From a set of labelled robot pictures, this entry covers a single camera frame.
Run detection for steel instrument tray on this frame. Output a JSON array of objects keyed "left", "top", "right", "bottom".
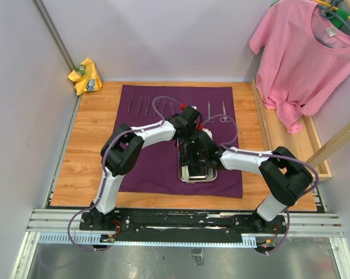
[{"left": 177, "top": 140, "right": 217, "bottom": 184}]

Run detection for steel scissors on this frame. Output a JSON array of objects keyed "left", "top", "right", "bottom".
[
  {"left": 220, "top": 102, "right": 231, "bottom": 123},
  {"left": 205, "top": 102, "right": 215, "bottom": 123}
]

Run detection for purple surgical wrap cloth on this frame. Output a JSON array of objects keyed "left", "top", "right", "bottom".
[{"left": 115, "top": 85, "right": 243, "bottom": 198}]

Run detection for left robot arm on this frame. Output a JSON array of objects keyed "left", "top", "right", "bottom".
[{"left": 89, "top": 106, "right": 201, "bottom": 230}]

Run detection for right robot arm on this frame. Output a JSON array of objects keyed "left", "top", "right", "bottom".
[{"left": 190, "top": 131, "right": 313, "bottom": 233}]

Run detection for white gauze pad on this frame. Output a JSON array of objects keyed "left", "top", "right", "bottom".
[{"left": 180, "top": 165, "right": 189, "bottom": 180}]

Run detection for wooden tray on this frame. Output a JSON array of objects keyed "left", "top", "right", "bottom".
[{"left": 251, "top": 77, "right": 333, "bottom": 182}]

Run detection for yellow paper bag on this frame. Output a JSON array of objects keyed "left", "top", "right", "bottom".
[{"left": 68, "top": 58, "right": 102, "bottom": 96}]

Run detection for pink t-shirt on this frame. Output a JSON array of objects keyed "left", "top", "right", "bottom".
[{"left": 249, "top": 1, "right": 350, "bottom": 134}]

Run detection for wooden beam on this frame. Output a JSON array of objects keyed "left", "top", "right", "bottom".
[{"left": 306, "top": 121, "right": 350, "bottom": 167}]

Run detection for grey clothes hanger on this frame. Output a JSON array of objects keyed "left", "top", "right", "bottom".
[{"left": 318, "top": 1, "right": 350, "bottom": 49}]

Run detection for yellow hoop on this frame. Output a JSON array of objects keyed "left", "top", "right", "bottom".
[{"left": 314, "top": 0, "right": 350, "bottom": 37}]

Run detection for green hanger clip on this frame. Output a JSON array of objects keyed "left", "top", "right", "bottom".
[{"left": 331, "top": 8, "right": 349, "bottom": 29}]

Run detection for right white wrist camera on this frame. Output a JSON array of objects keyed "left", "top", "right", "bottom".
[{"left": 204, "top": 130, "right": 213, "bottom": 139}]

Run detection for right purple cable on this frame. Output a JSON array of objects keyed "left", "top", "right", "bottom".
[{"left": 198, "top": 117, "right": 320, "bottom": 256}]

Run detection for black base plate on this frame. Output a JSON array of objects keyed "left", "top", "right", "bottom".
[{"left": 79, "top": 208, "right": 287, "bottom": 244}]

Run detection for aluminium corner post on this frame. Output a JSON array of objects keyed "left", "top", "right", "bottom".
[{"left": 31, "top": 0, "right": 74, "bottom": 71}]

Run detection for aluminium rail frame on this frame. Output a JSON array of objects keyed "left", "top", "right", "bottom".
[{"left": 11, "top": 208, "right": 350, "bottom": 278}]

